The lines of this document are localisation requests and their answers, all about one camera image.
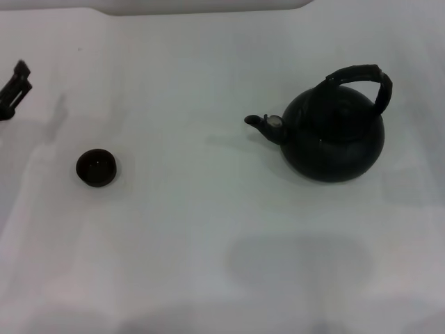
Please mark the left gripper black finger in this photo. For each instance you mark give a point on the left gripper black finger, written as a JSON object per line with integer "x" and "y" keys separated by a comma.
{"x": 15, "y": 91}

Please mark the dark brown teacup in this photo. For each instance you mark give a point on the dark brown teacup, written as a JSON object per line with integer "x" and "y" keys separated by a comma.
{"x": 96, "y": 168}

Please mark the black round teapot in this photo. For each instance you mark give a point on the black round teapot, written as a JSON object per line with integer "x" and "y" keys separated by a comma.
{"x": 330, "y": 139}

